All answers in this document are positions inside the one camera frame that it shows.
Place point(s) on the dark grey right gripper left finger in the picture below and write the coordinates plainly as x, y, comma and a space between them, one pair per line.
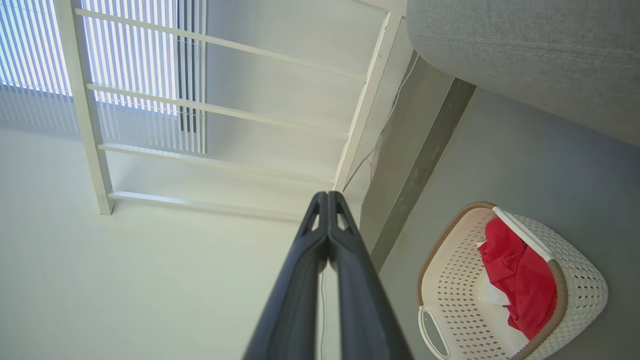
295, 300

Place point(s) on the grey fabric sofa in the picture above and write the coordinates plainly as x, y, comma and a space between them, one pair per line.
525, 50

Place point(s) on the white cloth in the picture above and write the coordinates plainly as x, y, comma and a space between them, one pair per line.
495, 295

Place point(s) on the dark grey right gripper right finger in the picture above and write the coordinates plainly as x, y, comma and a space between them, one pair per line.
365, 310

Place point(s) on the red garment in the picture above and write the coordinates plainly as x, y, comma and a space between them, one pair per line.
525, 280

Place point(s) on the white vertical window blinds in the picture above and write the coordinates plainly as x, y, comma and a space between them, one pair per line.
130, 55

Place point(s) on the white wooden railing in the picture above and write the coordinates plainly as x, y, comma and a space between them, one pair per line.
82, 100

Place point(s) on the cream perforated laundry basket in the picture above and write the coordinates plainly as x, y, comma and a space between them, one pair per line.
460, 295

